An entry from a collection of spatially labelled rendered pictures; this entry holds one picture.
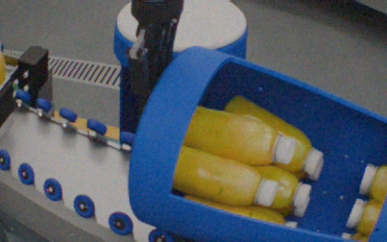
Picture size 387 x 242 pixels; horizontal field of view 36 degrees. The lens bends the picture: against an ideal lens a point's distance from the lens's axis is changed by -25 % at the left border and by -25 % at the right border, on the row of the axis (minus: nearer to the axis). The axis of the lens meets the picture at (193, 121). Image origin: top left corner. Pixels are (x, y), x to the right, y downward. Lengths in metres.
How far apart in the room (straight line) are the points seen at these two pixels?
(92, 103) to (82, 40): 0.51
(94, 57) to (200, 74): 2.24
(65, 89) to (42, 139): 1.68
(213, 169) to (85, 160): 0.36
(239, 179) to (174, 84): 0.15
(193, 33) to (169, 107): 0.49
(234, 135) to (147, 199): 0.15
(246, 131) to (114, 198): 0.31
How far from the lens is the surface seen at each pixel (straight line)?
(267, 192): 1.04
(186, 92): 1.01
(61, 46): 3.37
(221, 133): 1.07
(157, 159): 1.00
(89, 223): 1.22
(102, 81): 3.08
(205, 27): 1.50
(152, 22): 0.96
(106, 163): 1.34
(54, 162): 1.34
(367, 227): 1.02
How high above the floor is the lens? 1.84
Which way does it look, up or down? 39 degrees down
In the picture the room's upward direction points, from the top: 4 degrees clockwise
